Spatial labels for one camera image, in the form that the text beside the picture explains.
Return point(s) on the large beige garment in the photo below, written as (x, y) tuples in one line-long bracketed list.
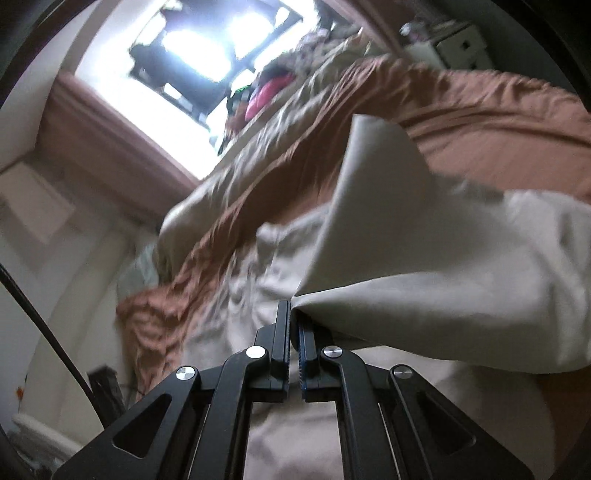
[(415, 277)]

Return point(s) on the bright window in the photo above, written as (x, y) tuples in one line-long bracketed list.
[(194, 50)]

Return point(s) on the beige quilt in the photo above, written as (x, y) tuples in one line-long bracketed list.
[(277, 138)]

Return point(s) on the patterned cloth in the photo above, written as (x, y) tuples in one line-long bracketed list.
[(323, 50)]

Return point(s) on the pale green pillow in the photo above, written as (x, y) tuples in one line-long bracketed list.
[(138, 277)]

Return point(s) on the brown fleece blanket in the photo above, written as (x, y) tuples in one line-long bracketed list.
[(485, 115)]

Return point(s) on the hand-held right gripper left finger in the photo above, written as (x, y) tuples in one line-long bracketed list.
[(284, 341)]

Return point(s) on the white cabinet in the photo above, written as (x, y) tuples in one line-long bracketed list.
[(450, 46)]

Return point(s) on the white rounded object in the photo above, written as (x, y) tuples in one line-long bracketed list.
[(44, 436)]

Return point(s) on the pink cloth item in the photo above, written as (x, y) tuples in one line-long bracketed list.
[(265, 94)]

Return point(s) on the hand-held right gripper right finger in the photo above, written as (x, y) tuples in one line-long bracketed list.
[(305, 364)]

